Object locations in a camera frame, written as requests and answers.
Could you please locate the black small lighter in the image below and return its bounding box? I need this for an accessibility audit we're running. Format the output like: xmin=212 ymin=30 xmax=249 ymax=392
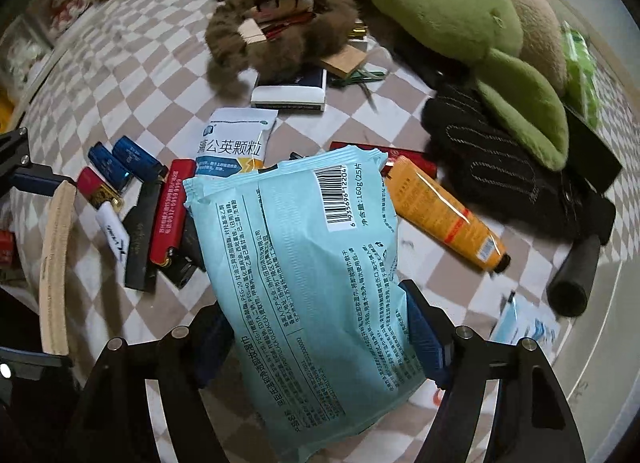
xmin=160 ymin=215 xmax=206 ymax=290

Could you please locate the light wooden block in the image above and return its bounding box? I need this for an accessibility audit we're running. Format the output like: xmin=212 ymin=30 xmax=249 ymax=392
xmin=39 ymin=182 xmax=77 ymax=356

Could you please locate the small blue white sachet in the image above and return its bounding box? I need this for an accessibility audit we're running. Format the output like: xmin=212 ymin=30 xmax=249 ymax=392
xmin=489 ymin=292 xmax=561 ymax=362

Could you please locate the matte red lighter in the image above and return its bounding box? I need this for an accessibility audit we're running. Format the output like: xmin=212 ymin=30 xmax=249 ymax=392
xmin=150 ymin=159 xmax=196 ymax=267

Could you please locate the light blue wipes packet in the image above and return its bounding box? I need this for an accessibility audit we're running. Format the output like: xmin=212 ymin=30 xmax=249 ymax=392
xmin=184 ymin=146 xmax=424 ymax=462

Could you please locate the black box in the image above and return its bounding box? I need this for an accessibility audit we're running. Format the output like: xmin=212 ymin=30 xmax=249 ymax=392
xmin=564 ymin=106 xmax=623 ymax=194

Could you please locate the black foam cylinder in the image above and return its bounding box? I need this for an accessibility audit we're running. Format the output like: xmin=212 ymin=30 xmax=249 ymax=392
xmin=547 ymin=235 xmax=601 ymax=318

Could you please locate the brown furry scrunchie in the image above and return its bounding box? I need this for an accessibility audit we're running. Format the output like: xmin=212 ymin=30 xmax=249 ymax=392
xmin=204 ymin=0 xmax=359 ymax=87

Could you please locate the green plush toy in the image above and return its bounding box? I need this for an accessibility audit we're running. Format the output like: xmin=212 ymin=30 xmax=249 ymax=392
xmin=371 ymin=0 xmax=570 ymax=172

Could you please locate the black knit glove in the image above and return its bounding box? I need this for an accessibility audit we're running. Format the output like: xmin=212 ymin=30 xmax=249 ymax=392
xmin=421 ymin=85 xmax=616 ymax=245

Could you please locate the blue lighter lower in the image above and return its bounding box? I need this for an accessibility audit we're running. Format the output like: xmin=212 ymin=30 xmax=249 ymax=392
xmin=88 ymin=142 xmax=132 ymax=194

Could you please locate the beige plush toy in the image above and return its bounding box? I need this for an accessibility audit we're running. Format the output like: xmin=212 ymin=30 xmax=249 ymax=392
xmin=510 ymin=0 xmax=567 ymax=97

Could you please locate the white power bank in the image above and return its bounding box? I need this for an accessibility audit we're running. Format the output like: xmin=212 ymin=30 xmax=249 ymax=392
xmin=250 ymin=66 xmax=328 ymax=112

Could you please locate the orange tube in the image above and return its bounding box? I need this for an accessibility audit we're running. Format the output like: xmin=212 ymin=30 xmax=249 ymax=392
xmin=385 ymin=156 xmax=511 ymax=273

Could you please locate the white blue medicine sachet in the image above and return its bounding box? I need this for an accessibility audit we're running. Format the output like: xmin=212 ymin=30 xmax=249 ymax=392
xmin=195 ymin=107 xmax=278 ymax=178

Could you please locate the green tissue packet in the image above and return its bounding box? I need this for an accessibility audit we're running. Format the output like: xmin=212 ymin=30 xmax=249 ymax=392
xmin=561 ymin=21 xmax=599 ymax=131

